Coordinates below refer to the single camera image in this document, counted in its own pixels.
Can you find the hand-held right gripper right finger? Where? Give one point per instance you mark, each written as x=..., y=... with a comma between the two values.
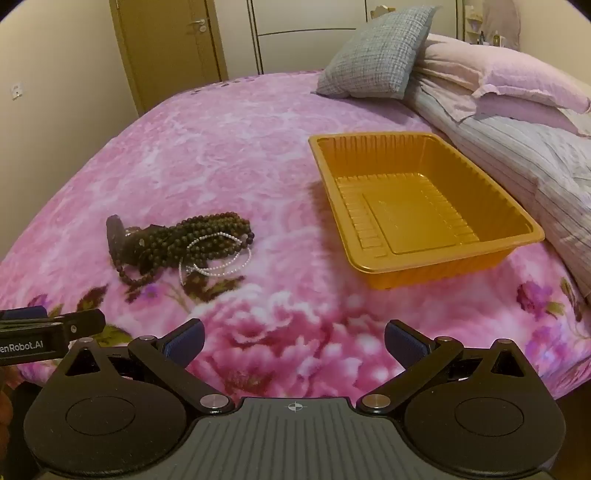
x=406, y=345

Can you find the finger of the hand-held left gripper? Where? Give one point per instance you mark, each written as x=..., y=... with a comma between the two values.
x=81, y=322
x=25, y=314

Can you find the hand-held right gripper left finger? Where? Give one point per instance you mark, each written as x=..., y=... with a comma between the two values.
x=184, y=345

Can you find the dark wristband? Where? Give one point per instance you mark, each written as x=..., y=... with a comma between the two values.
x=117, y=235

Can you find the yellow plastic tray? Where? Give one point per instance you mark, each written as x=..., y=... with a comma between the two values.
x=415, y=221

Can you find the pink floral blanket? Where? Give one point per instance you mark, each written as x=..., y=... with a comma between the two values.
x=221, y=152

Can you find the grey striped duvet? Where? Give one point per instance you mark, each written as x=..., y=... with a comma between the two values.
x=521, y=166

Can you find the small pink pillow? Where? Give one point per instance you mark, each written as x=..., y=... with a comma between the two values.
x=531, y=110

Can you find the brown wooden door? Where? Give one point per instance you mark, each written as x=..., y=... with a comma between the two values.
x=166, y=50

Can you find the large pink pillow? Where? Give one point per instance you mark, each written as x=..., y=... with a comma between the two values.
x=498, y=69

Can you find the grey checked pillow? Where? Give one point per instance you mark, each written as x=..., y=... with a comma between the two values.
x=374, y=50

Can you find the small green bottle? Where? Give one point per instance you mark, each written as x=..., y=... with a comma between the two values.
x=496, y=38

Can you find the cream wardrobe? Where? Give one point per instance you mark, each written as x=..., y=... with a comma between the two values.
x=300, y=32

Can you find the cloth covered fan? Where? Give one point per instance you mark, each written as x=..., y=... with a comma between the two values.
x=503, y=18

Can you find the white wall socket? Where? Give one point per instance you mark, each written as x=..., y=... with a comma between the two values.
x=17, y=90

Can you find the white wall shelf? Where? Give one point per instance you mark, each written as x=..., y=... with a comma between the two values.
x=473, y=23

